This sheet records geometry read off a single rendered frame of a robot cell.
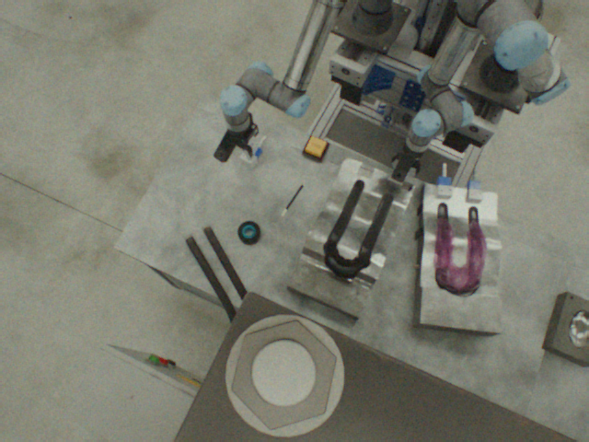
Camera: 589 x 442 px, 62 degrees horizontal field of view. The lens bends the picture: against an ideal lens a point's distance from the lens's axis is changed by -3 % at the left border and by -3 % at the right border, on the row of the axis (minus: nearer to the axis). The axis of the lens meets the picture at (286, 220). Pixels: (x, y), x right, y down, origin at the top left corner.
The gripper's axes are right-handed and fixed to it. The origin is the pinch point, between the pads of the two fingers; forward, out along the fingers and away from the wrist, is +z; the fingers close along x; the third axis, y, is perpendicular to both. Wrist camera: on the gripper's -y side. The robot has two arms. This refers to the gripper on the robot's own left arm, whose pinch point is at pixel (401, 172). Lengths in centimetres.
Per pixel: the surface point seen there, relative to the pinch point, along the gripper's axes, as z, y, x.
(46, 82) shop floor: 85, -6, 211
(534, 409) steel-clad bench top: 5, -52, -74
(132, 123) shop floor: 85, -5, 148
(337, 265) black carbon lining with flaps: -2.5, -42.3, 4.5
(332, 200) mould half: -3.7, -23.0, 16.5
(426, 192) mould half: -0.9, -3.4, -11.0
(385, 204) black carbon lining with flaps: -3.6, -15.6, -0.1
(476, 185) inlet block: -2.3, 7.2, -25.3
